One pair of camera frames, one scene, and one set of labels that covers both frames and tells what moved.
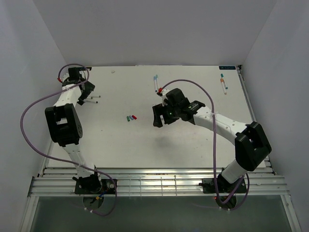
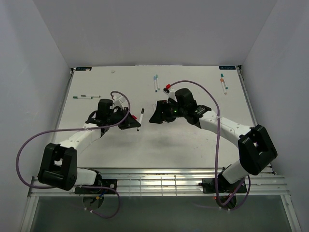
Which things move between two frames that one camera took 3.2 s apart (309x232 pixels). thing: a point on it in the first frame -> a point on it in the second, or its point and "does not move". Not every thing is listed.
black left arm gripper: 89,88 -> 129,122
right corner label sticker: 227,67 does not move
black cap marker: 96,102 -> 141,117
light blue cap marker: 155,82 does not move
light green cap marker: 157,77 does not move
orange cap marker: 222,81 does not move
